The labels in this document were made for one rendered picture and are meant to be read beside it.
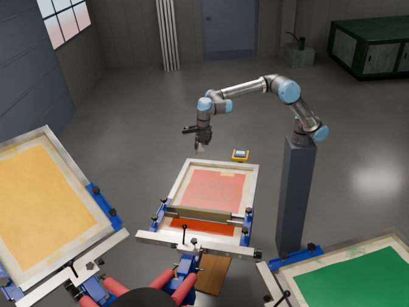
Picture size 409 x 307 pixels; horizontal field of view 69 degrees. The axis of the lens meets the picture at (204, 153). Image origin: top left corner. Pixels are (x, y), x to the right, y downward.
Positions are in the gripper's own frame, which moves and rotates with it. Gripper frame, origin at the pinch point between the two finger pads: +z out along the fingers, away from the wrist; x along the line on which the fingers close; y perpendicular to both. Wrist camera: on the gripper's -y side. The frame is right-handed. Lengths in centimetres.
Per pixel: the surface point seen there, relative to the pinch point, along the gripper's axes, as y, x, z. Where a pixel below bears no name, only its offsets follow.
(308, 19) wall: 70, 659, 103
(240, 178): 28, 27, 42
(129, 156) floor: -139, 146, 179
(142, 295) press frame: 7, -89, -1
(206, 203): 10.2, -3.4, 42.6
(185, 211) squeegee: 1.6, -20.8, 34.3
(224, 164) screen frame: 13, 38, 42
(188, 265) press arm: 16, -57, 28
